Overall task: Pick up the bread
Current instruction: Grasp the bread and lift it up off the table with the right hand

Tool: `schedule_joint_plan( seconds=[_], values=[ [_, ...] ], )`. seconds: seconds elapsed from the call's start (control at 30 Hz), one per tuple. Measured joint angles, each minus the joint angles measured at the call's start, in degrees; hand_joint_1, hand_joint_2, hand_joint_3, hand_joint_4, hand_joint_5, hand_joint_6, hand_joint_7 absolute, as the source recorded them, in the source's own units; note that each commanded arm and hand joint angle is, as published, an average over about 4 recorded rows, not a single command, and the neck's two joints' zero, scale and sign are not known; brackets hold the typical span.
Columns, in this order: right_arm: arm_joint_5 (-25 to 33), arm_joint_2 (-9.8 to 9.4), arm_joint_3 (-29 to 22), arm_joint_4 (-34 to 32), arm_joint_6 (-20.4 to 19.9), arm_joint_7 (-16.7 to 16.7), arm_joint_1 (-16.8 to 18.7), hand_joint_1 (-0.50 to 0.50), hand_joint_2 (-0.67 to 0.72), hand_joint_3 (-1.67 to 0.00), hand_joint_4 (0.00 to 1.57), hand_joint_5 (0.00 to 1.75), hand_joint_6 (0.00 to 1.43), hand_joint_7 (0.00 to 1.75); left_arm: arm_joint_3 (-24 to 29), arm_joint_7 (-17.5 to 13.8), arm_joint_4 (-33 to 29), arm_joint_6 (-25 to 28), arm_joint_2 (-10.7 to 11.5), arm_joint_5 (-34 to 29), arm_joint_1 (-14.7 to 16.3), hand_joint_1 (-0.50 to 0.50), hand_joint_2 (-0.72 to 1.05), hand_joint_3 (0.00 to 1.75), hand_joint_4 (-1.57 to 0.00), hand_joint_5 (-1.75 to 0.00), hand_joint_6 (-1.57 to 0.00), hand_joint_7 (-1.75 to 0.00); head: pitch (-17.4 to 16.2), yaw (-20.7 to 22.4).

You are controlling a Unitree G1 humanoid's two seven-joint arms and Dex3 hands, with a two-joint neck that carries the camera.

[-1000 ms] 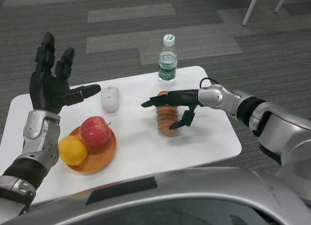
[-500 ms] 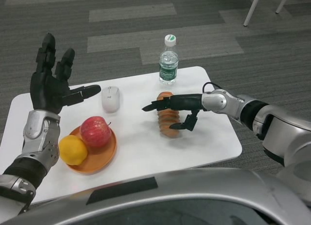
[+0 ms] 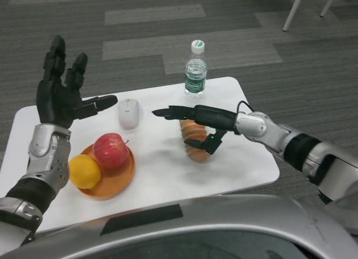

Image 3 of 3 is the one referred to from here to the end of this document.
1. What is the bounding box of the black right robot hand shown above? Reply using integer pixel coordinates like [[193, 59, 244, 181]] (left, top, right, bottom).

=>
[[151, 104, 240, 156]]

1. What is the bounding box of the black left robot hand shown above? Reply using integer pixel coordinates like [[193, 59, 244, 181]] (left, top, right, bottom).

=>
[[36, 35, 118, 130]]

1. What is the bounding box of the ridged brown bread loaf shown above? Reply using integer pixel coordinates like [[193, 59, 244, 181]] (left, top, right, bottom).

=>
[[178, 119, 213, 162]]

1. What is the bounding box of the clear water bottle green label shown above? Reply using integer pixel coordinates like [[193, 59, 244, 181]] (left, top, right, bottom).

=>
[[183, 39, 208, 98]]

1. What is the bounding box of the white computer mouse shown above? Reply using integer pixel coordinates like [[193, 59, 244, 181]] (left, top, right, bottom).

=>
[[117, 98, 140, 130]]

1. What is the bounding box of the red apple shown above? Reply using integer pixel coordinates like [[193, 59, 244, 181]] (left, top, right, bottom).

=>
[[92, 133, 131, 172]]

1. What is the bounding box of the yellow lemon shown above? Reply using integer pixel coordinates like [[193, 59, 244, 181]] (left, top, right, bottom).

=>
[[68, 154, 102, 190]]

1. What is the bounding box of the orange round plate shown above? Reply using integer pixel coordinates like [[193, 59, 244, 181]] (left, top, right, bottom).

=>
[[77, 144, 136, 200]]

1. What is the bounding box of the white metal table leg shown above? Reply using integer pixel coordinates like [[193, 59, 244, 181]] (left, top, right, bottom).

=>
[[282, 0, 305, 32], [320, 0, 340, 18]]

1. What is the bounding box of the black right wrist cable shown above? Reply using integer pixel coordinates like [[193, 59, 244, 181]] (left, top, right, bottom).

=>
[[237, 101, 255, 114]]

